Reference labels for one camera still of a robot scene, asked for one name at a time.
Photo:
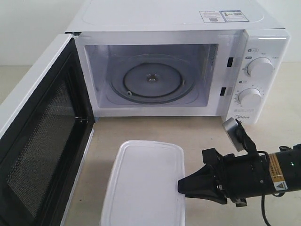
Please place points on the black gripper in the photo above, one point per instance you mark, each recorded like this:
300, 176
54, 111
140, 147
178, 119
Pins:
228, 177

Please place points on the white plastic food container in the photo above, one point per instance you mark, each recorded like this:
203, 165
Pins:
142, 189

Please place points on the white microwave door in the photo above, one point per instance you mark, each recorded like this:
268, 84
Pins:
45, 125

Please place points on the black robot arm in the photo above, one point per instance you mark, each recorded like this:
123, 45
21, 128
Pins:
285, 172

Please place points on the white microwave oven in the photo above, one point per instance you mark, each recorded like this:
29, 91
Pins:
106, 31

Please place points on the printed label sticker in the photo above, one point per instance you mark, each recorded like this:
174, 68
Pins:
224, 16

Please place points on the lower white control knob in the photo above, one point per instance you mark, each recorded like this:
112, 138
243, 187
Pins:
250, 98

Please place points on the white control knob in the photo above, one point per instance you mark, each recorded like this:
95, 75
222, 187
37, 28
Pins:
250, 98
260, 67

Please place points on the glass turntable plate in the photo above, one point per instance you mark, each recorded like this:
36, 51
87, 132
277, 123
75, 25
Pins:
152, 78

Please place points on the upper white control knob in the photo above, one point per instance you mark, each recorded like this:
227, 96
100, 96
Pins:
260, 67

